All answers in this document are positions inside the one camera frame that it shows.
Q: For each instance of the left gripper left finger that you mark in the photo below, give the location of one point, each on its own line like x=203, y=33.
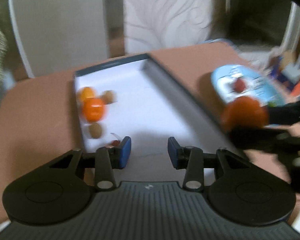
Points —
x=105, y=160

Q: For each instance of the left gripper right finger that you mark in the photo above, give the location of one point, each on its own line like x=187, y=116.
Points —
x=193, y=160

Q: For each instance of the large orange tangerine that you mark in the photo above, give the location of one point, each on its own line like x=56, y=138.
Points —
x=93, y=109

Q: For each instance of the small yellow-orange kumquat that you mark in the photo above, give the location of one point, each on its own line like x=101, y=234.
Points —
x=85, y=93

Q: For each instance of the black white cardboard box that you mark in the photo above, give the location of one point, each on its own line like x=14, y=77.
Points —
x=150, y=107

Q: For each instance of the orange blue cardboard box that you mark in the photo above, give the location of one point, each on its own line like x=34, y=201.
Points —
x=286, y=71

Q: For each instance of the blue tiger cartoon plate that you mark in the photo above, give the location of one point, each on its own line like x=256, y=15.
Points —
x=259, y=87

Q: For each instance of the brown table mat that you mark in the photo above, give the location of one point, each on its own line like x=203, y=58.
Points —
x=38, y=116

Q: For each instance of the black television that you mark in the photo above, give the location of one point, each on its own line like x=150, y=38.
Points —
x=258, y=21

